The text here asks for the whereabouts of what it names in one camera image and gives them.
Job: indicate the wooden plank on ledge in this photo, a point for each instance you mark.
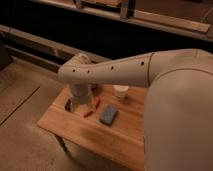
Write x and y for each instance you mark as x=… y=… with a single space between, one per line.
x=172 y=21

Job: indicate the white paper cup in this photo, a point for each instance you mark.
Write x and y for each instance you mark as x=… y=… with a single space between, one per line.
x=120 y=91

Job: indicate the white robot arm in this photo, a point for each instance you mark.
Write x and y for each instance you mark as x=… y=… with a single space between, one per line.
x=178 y=109

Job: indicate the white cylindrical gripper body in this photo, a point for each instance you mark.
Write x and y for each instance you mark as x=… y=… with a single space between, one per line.
x=81 y=93

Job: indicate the orange marker pen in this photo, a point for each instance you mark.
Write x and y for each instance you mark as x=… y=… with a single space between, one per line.
x=88 y=113

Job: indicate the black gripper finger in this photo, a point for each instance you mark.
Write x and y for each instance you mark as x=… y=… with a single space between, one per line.
x=68 y=105

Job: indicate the black metal table leg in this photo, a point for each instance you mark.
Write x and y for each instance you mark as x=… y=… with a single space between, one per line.
x=62 y=144

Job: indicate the grey metal post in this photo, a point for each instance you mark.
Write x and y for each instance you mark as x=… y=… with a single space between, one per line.
x=124 y=9

